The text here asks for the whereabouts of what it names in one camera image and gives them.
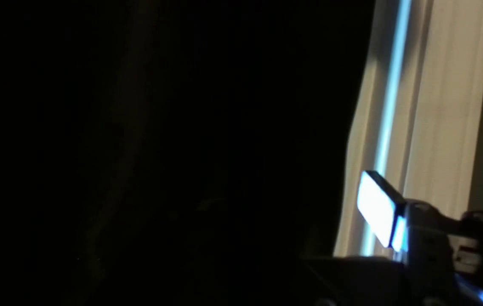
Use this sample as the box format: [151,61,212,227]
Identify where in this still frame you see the dark navy curtain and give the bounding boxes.
[0,0,377,306]

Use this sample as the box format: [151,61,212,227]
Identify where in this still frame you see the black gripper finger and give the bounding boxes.
[355,170,406,251]

